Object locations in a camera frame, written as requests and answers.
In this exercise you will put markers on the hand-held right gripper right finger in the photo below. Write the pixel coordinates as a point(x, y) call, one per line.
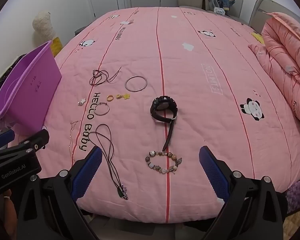
point(212, 172)

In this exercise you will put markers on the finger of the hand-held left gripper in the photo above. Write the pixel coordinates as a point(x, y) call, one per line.
point(37, 138)
point(3, 137)

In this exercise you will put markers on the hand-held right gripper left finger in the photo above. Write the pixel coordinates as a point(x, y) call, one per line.
point(90, 170)

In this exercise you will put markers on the purple plastic bin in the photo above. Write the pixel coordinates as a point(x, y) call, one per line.
point(32, 85)

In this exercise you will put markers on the black wristwatch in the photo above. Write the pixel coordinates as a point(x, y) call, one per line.
point(162, 107)

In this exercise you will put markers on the large silver bangle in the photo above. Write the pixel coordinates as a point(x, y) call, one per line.
point(126, 83)

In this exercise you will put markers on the small white charm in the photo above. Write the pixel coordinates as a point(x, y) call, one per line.
point(82, 101)

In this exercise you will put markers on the black bag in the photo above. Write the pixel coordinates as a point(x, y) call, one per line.
point(5, 72)

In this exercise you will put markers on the pink printed bed sheet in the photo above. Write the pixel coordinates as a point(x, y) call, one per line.
point(190, 105)

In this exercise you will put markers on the yellow bear charm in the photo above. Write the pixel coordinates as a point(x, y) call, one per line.
point(126, 95)

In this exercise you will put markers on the purple fuzzy rug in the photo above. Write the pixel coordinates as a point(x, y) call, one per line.
point(298, 195)

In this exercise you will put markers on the cream and yellow plush toy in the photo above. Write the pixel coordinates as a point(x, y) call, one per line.
point(42, 23)

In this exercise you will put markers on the pink folded quilt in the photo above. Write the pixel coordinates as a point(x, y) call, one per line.
point(282, 55)

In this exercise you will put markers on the yellow cloth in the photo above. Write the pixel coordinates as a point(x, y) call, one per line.
point(257, 37)

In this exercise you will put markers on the white patterned packet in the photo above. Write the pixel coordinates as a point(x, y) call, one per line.
point(219, 11)

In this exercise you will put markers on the beige upholstered headboard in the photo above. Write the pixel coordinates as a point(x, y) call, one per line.
point(260, 10)

